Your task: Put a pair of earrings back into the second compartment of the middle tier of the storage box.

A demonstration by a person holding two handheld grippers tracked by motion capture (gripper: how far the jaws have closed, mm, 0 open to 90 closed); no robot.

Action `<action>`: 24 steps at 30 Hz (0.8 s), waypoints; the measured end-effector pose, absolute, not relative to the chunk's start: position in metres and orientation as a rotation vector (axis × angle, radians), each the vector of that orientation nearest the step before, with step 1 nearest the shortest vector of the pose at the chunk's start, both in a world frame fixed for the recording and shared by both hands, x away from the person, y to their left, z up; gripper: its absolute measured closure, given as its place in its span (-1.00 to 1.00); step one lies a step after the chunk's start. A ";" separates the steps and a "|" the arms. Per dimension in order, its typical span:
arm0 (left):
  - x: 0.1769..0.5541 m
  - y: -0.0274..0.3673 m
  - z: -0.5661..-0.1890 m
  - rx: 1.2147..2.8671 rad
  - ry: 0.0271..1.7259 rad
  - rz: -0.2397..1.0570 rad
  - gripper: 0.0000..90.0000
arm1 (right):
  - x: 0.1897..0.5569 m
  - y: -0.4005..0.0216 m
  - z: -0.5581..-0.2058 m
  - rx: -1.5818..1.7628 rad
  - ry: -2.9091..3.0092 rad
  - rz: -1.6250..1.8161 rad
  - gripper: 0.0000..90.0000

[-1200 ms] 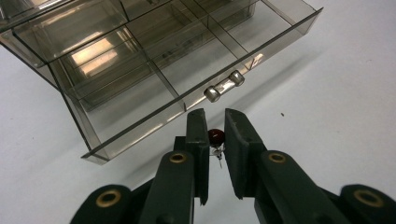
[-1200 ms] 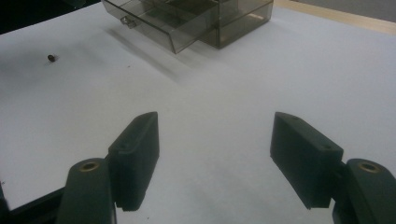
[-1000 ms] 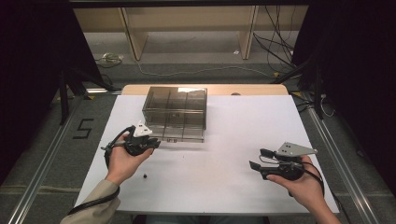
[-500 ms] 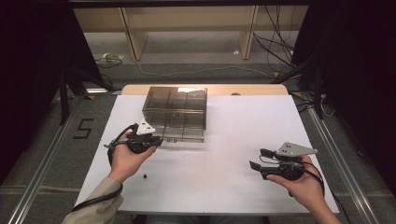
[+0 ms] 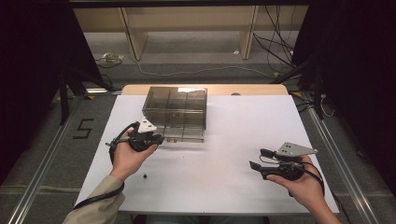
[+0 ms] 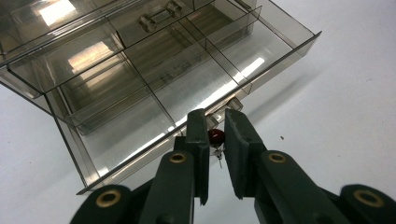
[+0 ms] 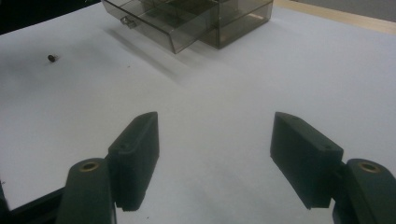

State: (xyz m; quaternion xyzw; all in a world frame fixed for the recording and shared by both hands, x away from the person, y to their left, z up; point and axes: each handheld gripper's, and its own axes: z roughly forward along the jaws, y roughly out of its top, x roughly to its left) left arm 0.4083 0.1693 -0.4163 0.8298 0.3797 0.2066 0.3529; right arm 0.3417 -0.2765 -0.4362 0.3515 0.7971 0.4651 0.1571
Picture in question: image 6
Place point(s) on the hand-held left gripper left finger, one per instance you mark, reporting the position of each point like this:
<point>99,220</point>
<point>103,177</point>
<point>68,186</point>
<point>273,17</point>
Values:
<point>199,155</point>

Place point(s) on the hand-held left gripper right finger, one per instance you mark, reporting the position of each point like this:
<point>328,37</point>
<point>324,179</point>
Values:
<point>243,155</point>

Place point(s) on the red bead earring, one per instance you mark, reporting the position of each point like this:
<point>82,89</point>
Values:
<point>216,137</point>

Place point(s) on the smoky transparent drawer cabinet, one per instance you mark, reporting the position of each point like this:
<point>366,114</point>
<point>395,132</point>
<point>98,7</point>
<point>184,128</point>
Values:
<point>37,31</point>

